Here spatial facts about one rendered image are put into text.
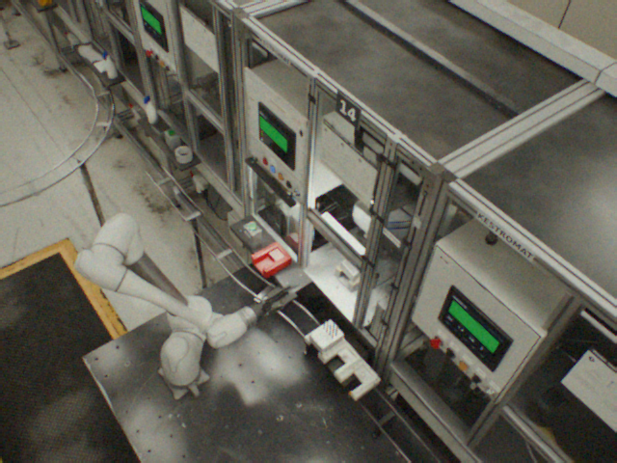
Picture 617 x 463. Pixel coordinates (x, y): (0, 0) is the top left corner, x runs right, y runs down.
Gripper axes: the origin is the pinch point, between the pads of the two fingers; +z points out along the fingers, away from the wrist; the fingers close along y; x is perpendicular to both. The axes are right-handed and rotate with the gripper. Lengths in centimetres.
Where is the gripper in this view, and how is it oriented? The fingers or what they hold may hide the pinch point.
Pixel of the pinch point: (291, 290)
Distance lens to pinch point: 249.4
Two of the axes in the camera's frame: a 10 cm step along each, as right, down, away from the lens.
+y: 0.4, -6.4, -7.6
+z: 7.9, -4.4, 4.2
